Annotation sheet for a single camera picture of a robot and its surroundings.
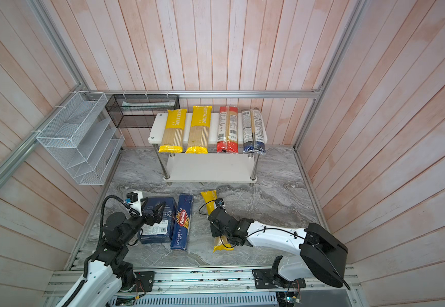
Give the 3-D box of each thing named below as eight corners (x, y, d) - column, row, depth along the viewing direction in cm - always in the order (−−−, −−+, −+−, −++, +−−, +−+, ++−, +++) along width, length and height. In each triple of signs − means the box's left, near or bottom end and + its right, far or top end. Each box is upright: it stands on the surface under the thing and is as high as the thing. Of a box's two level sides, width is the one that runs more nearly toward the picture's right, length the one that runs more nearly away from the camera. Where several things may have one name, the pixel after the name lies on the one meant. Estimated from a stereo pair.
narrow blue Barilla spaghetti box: (171, 249, 83) (170, 247, 80) (179, 197, 100) (178, 193, 97) (188, 249, 83) (187, 247, 80) (193, 197, 100) (192, 193, 97)
